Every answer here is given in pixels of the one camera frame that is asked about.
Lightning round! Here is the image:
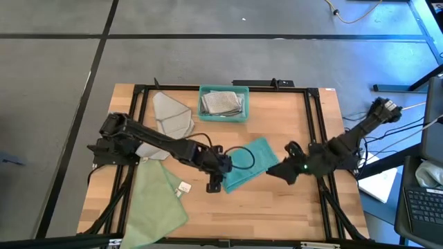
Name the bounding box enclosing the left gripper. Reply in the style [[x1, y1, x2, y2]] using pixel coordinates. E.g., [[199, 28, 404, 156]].
[[197, 145, 233, 194]]

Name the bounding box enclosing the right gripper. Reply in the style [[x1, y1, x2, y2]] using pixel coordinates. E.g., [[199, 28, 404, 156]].
[[265, 140, 329, 186]]

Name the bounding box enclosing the teal microfiber towel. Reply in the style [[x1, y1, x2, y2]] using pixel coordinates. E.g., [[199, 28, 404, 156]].
[[221, 137, 280, 194]]

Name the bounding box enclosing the grey waffle microfiber towel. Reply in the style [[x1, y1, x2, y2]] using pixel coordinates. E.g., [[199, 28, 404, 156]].
[[136, 91, 196, 161], [200, 90, 243, 117]]

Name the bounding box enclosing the light green microfiber towel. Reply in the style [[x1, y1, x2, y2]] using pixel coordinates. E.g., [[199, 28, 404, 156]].
[[120, 158, 190, 249]]

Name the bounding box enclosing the teal mesh basket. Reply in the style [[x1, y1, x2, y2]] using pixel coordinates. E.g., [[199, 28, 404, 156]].
[[197, 84, 250, 122]]

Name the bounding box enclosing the black mounting bar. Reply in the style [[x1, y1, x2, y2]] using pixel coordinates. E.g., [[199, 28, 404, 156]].
[[231, 77, 296, 88]]

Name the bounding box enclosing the crumpled white cloth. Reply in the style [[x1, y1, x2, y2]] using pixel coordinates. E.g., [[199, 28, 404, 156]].
[[414, 160, 443, 190]]

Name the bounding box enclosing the dark laptop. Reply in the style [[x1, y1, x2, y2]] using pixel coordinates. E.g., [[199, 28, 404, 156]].
[[393, 75, 443, 247]]

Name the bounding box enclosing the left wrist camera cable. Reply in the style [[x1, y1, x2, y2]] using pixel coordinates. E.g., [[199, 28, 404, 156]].
[[188, 133, 256, 171]]

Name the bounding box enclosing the silver metal bracket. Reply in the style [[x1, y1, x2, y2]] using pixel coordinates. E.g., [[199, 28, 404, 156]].
[[299, 241, 342, 249]]

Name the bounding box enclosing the black aluminium table frame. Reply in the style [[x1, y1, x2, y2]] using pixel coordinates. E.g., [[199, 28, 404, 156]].
[[0, 82, 425, 249]]

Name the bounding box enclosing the metal desk frame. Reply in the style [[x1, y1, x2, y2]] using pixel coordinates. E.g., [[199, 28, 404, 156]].
[[372, 0, 443, 93]]

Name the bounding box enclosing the white cable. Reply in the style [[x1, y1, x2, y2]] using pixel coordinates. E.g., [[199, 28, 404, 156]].
[[386, 116, 443, 149]]

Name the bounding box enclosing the tan cable with black plug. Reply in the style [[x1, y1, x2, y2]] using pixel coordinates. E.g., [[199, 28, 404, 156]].
[[324, 0, 384, 25]]

